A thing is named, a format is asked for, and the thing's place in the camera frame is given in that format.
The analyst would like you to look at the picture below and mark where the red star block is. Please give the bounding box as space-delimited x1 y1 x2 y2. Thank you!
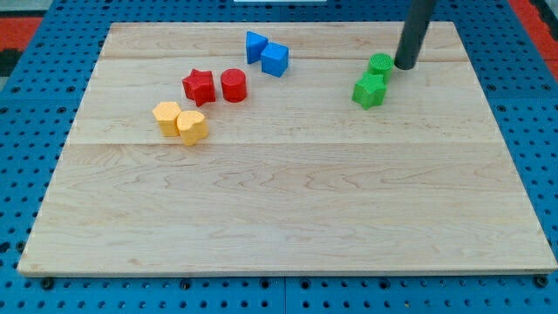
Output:
182 69 216 107

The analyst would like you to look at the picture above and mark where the green star block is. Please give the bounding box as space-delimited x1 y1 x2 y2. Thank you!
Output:
351 72 387 110

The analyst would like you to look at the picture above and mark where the light wooden board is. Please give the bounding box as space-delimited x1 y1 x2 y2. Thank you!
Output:
18 22 557 277

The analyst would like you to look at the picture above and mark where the red cylinder block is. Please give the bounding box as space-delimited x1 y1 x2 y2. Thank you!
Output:
221 68 248 103

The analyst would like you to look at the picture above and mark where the yellow heart block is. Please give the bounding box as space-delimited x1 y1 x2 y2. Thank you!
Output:
176 111 208 146

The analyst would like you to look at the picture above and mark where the blue cube block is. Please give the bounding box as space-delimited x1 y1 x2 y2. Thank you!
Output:
261 43 289 78

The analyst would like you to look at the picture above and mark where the blue triangle block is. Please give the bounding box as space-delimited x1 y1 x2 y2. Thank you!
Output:
245 31 269 64

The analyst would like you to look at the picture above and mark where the yellow hexagon block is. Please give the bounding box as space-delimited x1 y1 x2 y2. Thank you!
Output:
152 101 181 137

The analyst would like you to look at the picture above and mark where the green cylinder block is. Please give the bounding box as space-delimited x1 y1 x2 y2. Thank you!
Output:
367 53 394 85

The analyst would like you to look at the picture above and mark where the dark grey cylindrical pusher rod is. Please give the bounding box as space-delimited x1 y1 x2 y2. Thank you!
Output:
394 0 437 70

